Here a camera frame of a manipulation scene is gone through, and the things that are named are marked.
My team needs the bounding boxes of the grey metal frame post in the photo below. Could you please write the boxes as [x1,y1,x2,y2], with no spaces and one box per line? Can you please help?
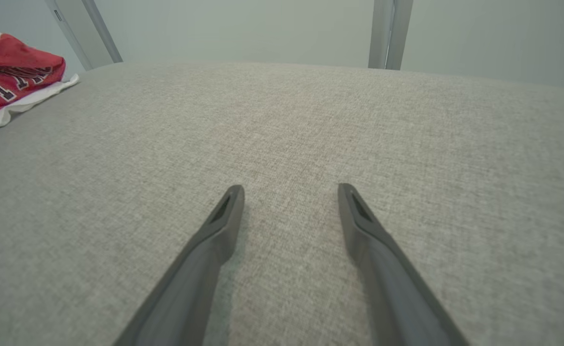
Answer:
[368,0,413,71]

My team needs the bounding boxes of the red white jersey garment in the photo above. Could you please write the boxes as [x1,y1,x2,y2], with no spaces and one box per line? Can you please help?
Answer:
[0,24,80,136]

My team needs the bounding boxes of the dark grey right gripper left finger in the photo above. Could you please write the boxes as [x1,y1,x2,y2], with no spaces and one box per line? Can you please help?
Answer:
[113,185,245,346]

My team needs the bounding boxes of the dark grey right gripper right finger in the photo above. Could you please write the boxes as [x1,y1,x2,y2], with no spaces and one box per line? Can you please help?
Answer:
[337,183,470,346]

